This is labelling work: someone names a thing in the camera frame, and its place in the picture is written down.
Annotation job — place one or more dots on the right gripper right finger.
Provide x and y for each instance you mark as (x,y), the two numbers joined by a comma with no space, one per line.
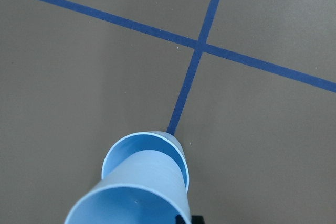
(197,219)

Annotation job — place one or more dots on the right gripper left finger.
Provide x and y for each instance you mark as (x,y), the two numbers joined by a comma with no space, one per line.
(179,220)

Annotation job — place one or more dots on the blue cup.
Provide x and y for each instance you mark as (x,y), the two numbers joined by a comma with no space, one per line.
(141,141)
(147,187)

